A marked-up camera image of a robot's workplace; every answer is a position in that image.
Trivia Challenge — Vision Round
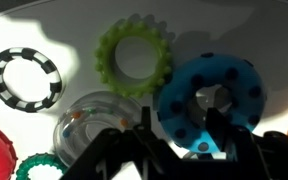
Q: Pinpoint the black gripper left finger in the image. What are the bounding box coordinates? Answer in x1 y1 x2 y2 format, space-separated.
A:
140 106 152 132

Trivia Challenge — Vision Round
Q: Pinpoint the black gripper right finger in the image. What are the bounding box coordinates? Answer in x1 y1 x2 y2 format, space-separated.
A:
205 107 239 149

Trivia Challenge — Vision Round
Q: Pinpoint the blue ring with dark dots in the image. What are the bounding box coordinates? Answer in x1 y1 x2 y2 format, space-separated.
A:
156 53 268 155

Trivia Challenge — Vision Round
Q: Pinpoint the lime green knobbed ring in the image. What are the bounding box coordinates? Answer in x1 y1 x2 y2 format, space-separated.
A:
94 20 174 99

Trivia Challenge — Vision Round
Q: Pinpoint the transparent ring with beads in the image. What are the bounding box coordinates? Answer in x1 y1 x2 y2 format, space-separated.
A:
52 90 144 168

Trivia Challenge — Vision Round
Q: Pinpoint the small dark green ring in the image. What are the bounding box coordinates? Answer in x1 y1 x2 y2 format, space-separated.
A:
15 152 70 180

